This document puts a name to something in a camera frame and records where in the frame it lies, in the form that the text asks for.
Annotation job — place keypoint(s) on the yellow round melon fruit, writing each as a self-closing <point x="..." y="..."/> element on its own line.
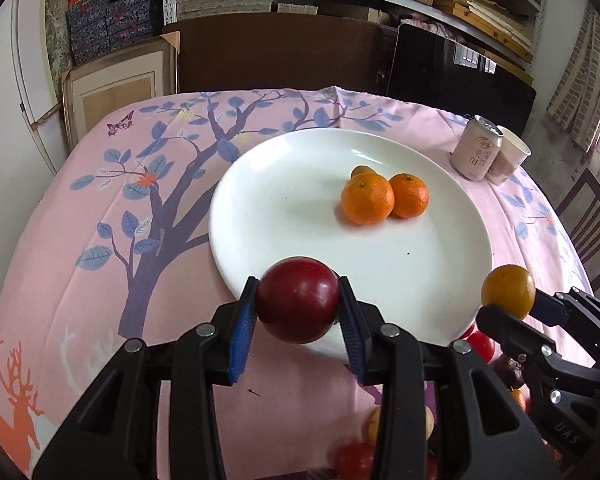
<point x="374" y="425"/>

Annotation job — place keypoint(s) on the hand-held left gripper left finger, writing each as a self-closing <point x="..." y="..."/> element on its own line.
<point x="242" y="332"/>

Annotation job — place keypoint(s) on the black glossy panel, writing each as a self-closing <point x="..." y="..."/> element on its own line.
<point x="445" y="80"/>

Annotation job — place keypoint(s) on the small orange mandarin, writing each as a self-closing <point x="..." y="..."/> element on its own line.
<point x="362" y="171"/>

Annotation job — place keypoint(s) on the white door panel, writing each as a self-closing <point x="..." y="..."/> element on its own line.
<point x="37" y="70"/>

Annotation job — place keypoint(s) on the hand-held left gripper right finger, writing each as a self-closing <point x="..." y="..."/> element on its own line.
<point x="352" y="337"/>

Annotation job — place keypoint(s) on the small red plum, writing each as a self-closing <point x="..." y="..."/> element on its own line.
<point x="481" y="345"/>
<point x="354" y="460"/>
<point x="431" y="467"/>

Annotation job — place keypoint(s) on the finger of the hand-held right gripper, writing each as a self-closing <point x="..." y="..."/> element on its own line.
<point x="505" y="327"/>
<point x="547" y="306"/>

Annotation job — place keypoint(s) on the stack of pale wooden boxes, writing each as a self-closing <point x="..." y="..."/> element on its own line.
<point x="490" y="20"/>

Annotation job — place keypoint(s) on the brown wooden board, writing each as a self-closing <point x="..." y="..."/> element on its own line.
<point x="280" y="55"/>

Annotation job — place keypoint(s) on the yellowish orange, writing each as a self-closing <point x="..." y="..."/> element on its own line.
<point x="507" y="287"/>

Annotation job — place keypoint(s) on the dark purple passion fruit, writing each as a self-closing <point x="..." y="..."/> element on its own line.
<point x="509" y="371"/>

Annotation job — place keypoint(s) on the pink printed tablecloth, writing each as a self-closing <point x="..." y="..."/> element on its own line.
<point x="105" y="270"/>

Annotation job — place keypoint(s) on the dark wooden chair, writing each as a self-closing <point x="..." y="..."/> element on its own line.
<point x="592" y="225"/>

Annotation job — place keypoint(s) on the white round plate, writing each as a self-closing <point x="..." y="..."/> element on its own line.
<point x="290" y="210"/>

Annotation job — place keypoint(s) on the pale pink drink can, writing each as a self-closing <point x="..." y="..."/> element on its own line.
<point x="475" y="152"/>

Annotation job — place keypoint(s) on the dark red plum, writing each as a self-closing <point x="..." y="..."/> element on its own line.
<point x="297" y="297"/>

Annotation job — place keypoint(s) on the brick pattern curtain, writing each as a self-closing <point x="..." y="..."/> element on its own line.
<point x="582" y="75"/>

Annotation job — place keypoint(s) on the pink cloth bundle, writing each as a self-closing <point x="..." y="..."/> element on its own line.
<point x="430" y="25"/>

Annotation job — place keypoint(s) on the white paper cup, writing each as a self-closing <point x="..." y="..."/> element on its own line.
<point x="510" y="155"/>

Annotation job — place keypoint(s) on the stack of blue patterned boxes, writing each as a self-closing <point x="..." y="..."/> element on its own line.
<point x="115" y="25"/>

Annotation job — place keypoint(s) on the wooden picture frame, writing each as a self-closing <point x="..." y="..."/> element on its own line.
<point x="117" y="92"/>

